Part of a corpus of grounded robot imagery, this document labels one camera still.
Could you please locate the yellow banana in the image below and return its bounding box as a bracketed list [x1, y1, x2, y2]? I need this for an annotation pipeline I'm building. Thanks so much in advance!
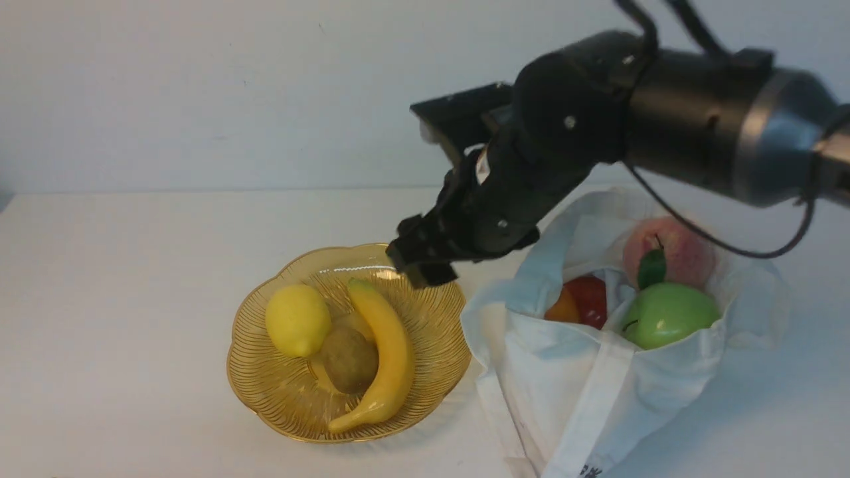
[328, 279, 415, 434]

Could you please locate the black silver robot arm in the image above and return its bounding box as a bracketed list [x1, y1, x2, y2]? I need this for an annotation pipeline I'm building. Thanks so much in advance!
[386, 48, 848, 288]

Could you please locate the yellow lemon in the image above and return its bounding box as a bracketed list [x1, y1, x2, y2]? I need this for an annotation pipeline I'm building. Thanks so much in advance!
[265, 284, 332, 358]

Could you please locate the green apple with leaf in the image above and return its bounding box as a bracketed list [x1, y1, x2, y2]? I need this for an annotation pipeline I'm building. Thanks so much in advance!
[622, 247, 721, 350]

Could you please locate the pink red apple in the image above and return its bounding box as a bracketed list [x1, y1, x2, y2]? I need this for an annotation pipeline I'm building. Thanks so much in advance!
[622, 216, 716, 289]

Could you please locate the brown kiwi fruit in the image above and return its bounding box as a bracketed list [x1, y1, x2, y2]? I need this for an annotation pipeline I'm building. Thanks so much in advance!
[319, 326, 379, 394]

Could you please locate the amber ribbed plastic fruit bowl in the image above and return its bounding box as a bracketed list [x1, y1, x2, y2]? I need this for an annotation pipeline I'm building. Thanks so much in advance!
[226, 243, 471, 444]

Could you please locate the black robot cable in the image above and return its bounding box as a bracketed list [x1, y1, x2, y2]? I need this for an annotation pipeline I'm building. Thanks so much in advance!
[614, 0, 850, 260]

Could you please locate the orange red fruit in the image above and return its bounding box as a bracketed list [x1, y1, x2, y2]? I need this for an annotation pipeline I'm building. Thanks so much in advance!
[544, 276, 608, 330]

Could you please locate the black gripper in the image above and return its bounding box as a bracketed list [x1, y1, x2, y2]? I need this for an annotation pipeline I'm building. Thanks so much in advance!
[386, 50, 628, 289]

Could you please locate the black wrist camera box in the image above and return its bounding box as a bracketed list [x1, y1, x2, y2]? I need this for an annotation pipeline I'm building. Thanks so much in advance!
[410, 82, 513, 169]

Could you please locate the white cloth tote bag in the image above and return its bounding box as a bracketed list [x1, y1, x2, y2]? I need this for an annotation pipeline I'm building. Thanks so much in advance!
[461, 189, 792, 477]

